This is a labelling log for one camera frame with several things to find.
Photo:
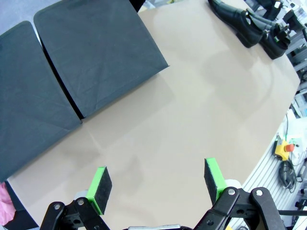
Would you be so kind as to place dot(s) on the reddish cloth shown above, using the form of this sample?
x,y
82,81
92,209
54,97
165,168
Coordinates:
x,y
6,203

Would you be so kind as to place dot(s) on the grooved aluminium table frame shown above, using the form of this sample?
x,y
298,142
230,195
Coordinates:
x,y
263,172

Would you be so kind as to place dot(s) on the yellow emergency stop box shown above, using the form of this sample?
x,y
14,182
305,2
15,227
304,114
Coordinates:
x,y
281,149

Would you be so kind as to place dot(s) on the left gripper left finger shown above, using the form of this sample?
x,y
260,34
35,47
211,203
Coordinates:
x,y
102,189

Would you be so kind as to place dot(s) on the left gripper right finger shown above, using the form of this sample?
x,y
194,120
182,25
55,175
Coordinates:
x,y
213,179

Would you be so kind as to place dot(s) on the black shoe stand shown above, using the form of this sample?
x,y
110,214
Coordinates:
x,y
31,95
96,55

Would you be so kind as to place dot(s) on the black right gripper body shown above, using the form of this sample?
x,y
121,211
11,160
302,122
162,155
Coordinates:
x,y
282,32

